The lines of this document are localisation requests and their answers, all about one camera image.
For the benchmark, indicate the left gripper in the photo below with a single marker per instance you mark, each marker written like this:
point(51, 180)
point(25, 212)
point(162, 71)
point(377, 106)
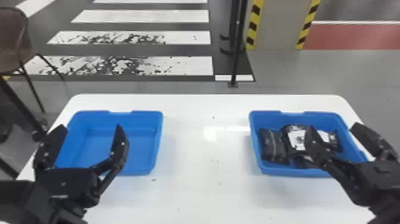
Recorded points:
point(67, 184)

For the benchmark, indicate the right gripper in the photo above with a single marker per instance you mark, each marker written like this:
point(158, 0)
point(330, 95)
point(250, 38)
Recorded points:
point(378, 183)

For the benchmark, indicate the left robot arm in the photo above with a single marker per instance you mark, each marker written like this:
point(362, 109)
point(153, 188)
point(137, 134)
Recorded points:
point(28, 209)

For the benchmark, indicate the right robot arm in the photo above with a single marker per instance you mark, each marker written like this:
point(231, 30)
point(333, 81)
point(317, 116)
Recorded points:
point(387, 214)

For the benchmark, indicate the blue tray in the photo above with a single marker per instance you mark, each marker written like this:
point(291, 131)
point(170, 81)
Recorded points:
point(343, 125)
point(90, 140)

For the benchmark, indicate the black part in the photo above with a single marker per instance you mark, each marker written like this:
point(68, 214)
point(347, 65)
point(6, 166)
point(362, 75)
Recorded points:
point(272, 147)
point(331, 137)
point(295, 137)

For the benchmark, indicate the brown chair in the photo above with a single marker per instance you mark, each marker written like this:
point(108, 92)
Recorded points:
point(14, 40)

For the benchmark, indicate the yellow black striped post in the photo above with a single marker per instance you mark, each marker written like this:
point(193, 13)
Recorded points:
point(281, 22)

